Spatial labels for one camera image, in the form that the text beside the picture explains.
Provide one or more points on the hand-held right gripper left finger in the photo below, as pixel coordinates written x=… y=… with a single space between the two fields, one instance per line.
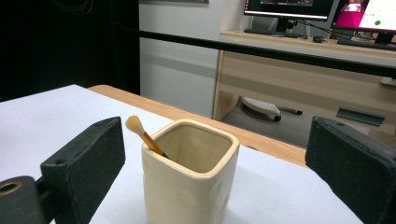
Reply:
x=84 y=169

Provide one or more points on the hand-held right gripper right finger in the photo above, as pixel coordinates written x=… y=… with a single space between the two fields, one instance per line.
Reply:
x=355 y=168

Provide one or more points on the cream square ceramic cup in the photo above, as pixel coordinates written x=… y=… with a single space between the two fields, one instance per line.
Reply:
x=186 y=199

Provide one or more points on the grey label holder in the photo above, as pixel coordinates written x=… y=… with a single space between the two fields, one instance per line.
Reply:
x=361 y=116

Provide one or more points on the white table sheet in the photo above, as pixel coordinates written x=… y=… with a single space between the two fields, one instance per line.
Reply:
x=46 y=124

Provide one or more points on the office chair base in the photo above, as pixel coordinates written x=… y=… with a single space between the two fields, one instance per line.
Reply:
x=261 y=106

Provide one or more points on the light wooden desk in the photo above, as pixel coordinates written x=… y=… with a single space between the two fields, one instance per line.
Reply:
x=280 y=81

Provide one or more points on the black keyboard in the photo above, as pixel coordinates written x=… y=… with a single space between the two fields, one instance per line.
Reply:
x=267 y=32
x=367 y=44

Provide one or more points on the dark curtain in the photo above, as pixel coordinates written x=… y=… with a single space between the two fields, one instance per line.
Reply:
x=62 y=46

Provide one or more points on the white cabinet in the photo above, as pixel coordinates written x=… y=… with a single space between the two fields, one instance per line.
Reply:
x=177 y=77

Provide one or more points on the black computer mouse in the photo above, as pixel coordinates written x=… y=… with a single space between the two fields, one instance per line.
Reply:
x=318 y=39

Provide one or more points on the computer monitor with pink screen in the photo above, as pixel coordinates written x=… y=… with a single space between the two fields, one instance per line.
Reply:
x=367 y=14

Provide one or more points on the computer monitor with dark screen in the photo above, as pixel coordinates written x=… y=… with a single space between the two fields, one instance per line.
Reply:
x=289 y=6

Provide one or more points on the black horizontal frame bar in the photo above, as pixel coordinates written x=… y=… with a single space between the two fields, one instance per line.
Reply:
x=249 y=48

